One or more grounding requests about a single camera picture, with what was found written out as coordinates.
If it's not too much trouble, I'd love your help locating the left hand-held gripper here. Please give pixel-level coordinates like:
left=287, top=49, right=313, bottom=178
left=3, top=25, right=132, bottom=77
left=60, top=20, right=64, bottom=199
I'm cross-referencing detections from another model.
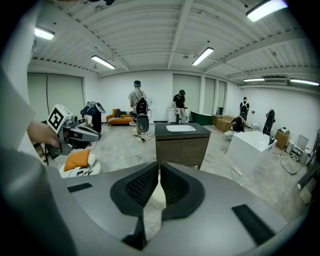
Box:
left=46, top=104, right=102, bottom=156

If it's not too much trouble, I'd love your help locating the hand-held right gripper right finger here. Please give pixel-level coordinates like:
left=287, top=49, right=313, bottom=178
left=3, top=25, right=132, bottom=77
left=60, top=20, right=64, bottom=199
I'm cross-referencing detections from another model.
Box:
left=160, top=161, right=206, bottom=221

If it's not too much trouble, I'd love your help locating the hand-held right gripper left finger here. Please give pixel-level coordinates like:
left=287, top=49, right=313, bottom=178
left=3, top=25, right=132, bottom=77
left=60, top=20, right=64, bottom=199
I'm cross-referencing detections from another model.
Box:
left=110, top=161, right=160, bottom=217

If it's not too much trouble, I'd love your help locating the cream lidded trash bin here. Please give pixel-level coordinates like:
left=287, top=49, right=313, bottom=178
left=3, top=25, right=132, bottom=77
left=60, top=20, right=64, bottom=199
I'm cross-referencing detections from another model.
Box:
left=149, top=181, right=167, bottom=210

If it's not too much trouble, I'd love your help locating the person's left forearm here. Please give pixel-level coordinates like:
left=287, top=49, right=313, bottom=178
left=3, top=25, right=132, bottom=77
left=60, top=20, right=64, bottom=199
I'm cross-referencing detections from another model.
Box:
left=26, top=121, right=44, bottom=145

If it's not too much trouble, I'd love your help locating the person's left hand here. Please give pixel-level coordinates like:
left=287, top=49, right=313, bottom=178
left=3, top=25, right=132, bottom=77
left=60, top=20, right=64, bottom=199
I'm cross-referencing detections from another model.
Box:
left=37, top=123, right=62, bottom=149

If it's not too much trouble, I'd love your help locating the orange cushion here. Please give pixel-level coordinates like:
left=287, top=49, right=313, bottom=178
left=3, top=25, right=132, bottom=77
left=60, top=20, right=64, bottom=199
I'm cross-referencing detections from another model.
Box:
left=63, top=149, right=91, bottom=172

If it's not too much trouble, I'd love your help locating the black white patterned cloth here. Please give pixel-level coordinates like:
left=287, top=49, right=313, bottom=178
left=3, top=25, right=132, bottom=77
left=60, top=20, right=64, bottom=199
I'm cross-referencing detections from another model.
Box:
left=74, top=167, right=94, bottom=177

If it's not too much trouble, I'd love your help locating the orange sofa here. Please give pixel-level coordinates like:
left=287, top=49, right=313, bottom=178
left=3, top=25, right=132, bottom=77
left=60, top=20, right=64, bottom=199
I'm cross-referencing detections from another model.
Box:
left=106, top=108, right=135, bottom=126

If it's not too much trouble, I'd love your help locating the dark wooden vanity cabinet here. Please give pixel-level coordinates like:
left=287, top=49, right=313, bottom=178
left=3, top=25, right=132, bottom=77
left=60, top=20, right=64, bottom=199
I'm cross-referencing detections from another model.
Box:
left=154, top=122, right=212, bottom=171

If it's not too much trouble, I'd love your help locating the grey roller blind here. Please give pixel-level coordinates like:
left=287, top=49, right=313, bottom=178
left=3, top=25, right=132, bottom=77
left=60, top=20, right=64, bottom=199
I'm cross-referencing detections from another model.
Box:
left=204, top=77, right=217, bottom=115
left=217, top=80, right=227, bottom=111
left=27, top=73, right=85, bottom=124
left=172, top=73, right=202, bottom=114

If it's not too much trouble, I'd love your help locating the white sink basin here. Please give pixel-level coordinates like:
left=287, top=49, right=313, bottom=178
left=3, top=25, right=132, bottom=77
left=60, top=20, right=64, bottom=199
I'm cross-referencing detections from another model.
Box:
left=166, top=124, right=197, bottom=133

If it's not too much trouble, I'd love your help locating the white water dispenser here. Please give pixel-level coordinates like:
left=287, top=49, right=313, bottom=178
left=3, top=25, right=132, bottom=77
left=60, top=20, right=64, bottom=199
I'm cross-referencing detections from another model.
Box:
left=148, top=99, right=155, bottom=125

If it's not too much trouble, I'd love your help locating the green bathtub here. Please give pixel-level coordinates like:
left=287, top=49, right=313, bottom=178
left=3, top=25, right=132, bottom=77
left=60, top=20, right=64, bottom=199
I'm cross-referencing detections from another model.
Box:
left=190, top=111, right=214, bottom=127

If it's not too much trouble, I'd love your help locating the white vanity cabinet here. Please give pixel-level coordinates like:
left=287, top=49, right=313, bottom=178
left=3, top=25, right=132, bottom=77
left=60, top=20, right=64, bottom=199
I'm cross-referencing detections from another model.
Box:
left=167, top=106, right=191, bottom=124

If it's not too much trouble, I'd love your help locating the operator in white shirt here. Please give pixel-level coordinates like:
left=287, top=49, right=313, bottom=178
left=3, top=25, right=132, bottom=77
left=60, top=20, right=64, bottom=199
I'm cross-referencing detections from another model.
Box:
left=0, top=4, right=50, bottom=156

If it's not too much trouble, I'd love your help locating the cardboard box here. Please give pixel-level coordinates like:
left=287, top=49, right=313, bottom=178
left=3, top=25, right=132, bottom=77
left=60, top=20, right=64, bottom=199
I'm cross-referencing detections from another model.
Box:
left=274, top=128, right=291, bottom=151
left=212, top=114, right=236, bottom=132

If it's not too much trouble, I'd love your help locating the black backpack rig on stand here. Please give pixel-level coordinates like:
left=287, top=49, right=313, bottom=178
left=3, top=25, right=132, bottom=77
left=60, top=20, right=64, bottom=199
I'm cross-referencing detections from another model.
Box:
left=262, top=109, right=276, bottom=136

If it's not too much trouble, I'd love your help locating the white floor cable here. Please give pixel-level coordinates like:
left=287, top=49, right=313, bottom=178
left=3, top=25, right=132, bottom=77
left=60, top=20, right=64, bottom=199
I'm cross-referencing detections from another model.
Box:
left=203, top=158, right=237, bottom=176
left=99, top=149, right=157, bottom=165

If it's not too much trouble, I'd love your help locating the black head-worn camera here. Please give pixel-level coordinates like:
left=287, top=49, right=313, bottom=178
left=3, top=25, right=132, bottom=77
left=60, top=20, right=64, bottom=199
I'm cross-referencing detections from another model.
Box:
left=87, top=0, right=116, bottom=6

